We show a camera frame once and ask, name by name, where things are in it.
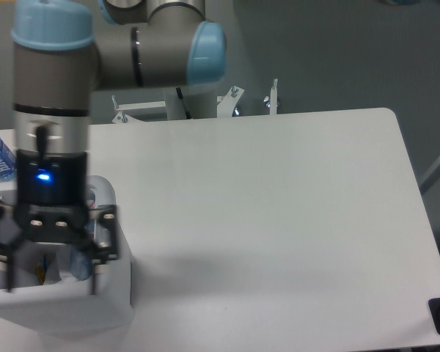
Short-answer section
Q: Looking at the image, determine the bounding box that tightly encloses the white plastic wrapper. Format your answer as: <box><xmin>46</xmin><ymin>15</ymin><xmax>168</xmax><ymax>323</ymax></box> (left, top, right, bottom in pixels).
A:
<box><xmin>44</xmin><ymin>253</ymin><xmax>73</xmax><ymax>285</ymax></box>

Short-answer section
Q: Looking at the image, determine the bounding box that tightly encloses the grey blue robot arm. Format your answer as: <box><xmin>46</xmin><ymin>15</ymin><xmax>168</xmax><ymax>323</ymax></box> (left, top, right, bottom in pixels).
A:
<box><xmin>0</xmin><ymin>1</ymin><xmax>227</xmax><ymax>291</ymax></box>

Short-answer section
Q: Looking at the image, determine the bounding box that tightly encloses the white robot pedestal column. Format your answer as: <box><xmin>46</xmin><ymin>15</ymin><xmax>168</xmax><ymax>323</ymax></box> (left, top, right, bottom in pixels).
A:
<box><xmin>164</xmin><ymin>84</ymin><xmax>217</xmax><ymax>120</ymax></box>

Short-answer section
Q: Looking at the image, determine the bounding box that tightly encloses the white pedestal base frame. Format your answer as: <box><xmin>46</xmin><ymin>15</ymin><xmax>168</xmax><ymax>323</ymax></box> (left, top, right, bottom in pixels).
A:
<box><xmin>111</xmin><ymin>78</ymin><xmax>282</xmax><ymax>125</ymax></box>

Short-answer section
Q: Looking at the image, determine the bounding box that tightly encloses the white trash can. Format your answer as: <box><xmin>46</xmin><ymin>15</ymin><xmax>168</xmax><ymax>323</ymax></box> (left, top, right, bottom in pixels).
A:
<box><xmin>0</xmin><ymin>175</ymin><xmax>135</xmax><ymax>340</ymax></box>

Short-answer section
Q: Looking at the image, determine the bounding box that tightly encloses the crushed clear plastic bottle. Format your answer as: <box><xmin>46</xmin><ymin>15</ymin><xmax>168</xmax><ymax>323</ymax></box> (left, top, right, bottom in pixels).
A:
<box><xmin>69</xmin><ymin>204</ymin><xmax>108</xmax><ymax>281</ymax></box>

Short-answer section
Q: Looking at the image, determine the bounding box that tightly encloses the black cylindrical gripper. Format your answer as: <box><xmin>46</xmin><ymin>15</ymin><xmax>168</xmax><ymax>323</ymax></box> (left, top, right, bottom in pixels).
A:
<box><xmin>0</xmin><ymin>150</ymin><xmax>118</xmax><ymax>296</ymax></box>

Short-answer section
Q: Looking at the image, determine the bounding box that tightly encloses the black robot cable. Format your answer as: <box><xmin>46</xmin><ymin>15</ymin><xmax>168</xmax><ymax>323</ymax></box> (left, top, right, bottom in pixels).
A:
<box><xmin>175</xmin><ymin>86</ymin><xmax>192</xmax><ymax>120</ymax></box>

